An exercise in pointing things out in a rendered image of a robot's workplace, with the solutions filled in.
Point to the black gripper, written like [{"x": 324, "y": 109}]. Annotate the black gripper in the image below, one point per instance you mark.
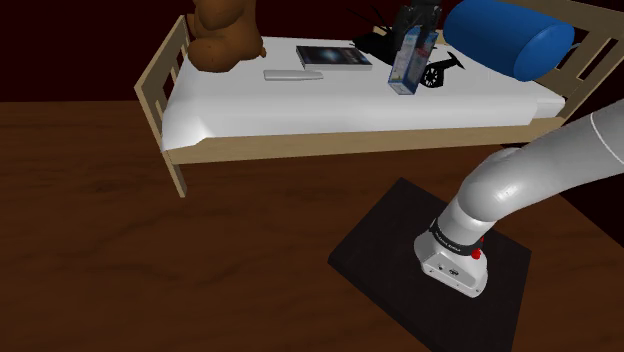
[{"x": 414, "y": 13}]

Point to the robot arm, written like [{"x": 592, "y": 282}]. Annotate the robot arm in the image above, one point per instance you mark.
[{"x": 526, "y": 180}]

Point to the dark book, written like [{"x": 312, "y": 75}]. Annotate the dark book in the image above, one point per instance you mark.
[{"x": 331, "y": 56}]

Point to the blue and white carton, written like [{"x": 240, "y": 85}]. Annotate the blue and white carton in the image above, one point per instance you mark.
[{"x": 407, "y": 68}]

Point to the brown teddy bear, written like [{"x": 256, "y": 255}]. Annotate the brown teddy bear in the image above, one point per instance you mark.
[{"x": 222, "y": 34}]

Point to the wooden bed with white mattress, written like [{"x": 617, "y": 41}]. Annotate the wooden bed with white mattress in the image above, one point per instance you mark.
[{"x": 317, "y": 107}]

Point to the black robot stand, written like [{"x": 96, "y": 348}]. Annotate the black robot stand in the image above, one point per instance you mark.
[{"x": 390, "y": 253}]

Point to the black router with antennas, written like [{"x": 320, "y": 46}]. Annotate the black router with antennas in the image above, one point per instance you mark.
[{"x": 378, "y": 45}]

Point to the blue bolster pillow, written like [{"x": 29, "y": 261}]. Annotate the blue bolster pillow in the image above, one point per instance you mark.
[{"x": 507, "y": 36}]

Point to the grey remote control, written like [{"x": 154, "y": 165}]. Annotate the grey remote control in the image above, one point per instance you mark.
[{"x": 292, "y": 75}]

